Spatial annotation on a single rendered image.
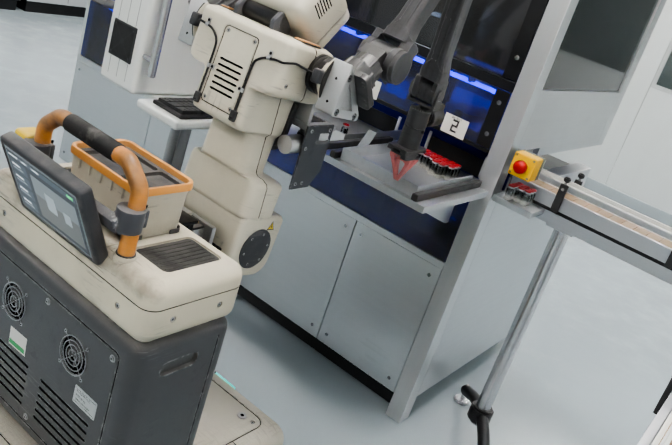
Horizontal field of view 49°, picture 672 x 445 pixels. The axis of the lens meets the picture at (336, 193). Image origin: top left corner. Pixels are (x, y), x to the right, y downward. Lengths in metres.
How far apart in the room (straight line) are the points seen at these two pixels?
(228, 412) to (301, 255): 0.90
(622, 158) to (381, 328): 4.62
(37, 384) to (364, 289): 1.26
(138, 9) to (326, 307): 1.20
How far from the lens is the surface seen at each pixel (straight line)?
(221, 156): 1.69
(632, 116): 6.87
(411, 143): 1.91
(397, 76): 1.63
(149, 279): 1.35
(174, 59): 2.48
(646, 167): 6.86
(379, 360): 2.61
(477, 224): 2.31
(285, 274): 2.77
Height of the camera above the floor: 1.47
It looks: 19 degrees down
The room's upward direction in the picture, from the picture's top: 18 degrees clockwise
